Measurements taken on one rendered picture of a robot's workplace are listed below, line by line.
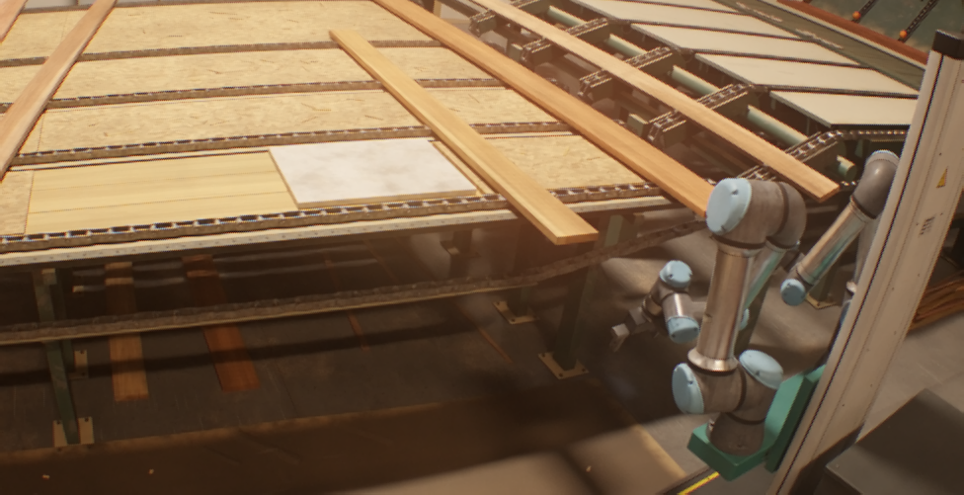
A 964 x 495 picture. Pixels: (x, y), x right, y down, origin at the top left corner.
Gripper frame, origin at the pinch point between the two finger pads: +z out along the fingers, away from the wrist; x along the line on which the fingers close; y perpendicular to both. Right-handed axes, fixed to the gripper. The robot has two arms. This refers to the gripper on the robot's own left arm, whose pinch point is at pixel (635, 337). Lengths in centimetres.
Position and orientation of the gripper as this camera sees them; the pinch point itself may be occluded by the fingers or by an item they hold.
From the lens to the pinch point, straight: 220.3
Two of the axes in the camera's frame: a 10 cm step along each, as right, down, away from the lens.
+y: -4.1, -7.5, 5.1
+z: -2.1, 6.3, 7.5
